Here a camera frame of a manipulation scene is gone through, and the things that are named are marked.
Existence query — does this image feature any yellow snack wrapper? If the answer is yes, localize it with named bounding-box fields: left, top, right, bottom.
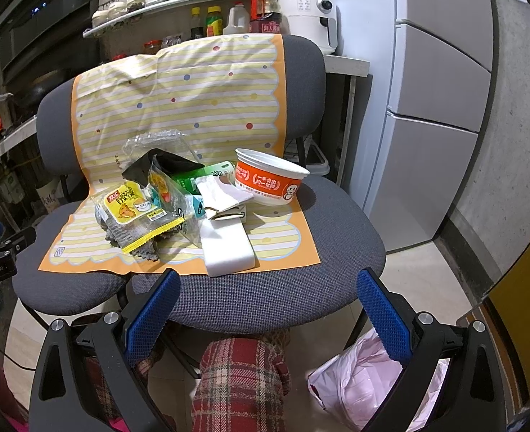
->
left=102, top=179, right=186, bottom=255

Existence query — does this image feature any clear plastic snack bag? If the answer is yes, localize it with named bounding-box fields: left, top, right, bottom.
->
left=148, top=165, right=203, bottom=248

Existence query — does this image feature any black plastic tray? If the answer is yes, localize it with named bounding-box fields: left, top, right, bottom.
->
left=121, top=148, right=203, bottom=187

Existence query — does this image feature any green tea bottle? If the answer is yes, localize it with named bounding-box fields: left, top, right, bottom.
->
left=171, top=161, right=235, bottom=195

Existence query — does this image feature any clear plastic clamshell container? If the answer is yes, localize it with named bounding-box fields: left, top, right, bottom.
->
left=121, top=130, right=199, bottom=163

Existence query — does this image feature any white foam block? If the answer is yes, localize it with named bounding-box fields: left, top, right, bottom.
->
left=201, top=217, right=255, bottom=277

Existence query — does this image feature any white paper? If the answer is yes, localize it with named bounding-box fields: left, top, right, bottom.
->
left=195, top=176, right=253, bottom=220

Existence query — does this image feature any orange white paper bowl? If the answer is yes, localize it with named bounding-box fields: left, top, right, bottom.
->
left=235, top=148, right=310, bottom=207

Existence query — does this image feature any grey rag cloth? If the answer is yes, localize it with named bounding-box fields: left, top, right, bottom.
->
left=95, top=205, right=185, bottom=261

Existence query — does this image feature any white blue milk carton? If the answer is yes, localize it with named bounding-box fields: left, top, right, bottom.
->
left=201, top=188, right=252, bottom=221

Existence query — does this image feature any pink trash bag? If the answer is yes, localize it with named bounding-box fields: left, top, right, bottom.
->
left=307, top=328, right=450, bottom=432

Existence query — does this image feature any striped door mat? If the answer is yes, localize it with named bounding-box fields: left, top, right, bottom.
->
left=457, top=297, right=530, bottom=422

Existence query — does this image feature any red plaid trouser leg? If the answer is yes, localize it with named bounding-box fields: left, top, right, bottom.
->
left=191, top=330, right=291, bottom=432

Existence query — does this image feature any curved metal spice shelf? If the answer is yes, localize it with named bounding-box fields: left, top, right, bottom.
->
left=82, top=0, right=266, bottom=39

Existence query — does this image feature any black range hood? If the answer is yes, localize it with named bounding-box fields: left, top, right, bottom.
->
left=0, top=0, right=99, bottom=91

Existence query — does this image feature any yellow striped orange-edged cloth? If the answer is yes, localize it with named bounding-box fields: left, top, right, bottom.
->
left=39, top=34, right=325, bottom=275

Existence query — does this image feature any yellow cap sauce bottle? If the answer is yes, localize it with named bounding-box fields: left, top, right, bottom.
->
left=206, top=6, right=223, bottom=37

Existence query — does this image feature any white vinegar jug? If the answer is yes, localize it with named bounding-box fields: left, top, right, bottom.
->
left=223, top=2, right=250, bottom=35

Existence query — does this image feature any large oil bottle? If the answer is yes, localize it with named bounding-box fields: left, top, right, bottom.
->
left=250, top=0, right=283, bottom=34

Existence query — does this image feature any white refrigerator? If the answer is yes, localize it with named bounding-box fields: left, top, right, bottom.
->
left=336, top=0, right=494, bottom=252

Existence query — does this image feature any white air fryer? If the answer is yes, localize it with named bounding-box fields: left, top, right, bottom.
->
left=279, top=0, right=338, bottom=55

